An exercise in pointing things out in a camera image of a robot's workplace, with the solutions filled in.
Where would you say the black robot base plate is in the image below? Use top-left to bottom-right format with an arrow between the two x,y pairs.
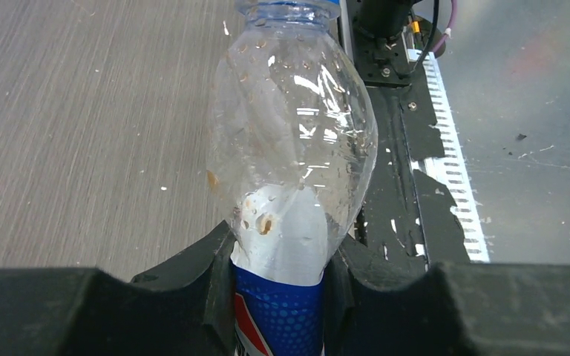
338,1 -> 469,273

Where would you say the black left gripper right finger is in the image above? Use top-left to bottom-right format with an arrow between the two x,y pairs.
324,238 -> 570,355

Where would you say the slotted aluminium rail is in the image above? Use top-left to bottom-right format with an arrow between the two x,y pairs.
404,54 -> 491,263

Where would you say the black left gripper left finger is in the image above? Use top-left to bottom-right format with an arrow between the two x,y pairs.
0,222 -> 235,355

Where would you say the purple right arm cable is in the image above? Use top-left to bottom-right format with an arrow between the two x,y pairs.
430,0 -> 459,54

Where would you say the clear bottle blue label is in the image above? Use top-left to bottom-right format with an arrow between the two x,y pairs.
206,1 -> 378,355

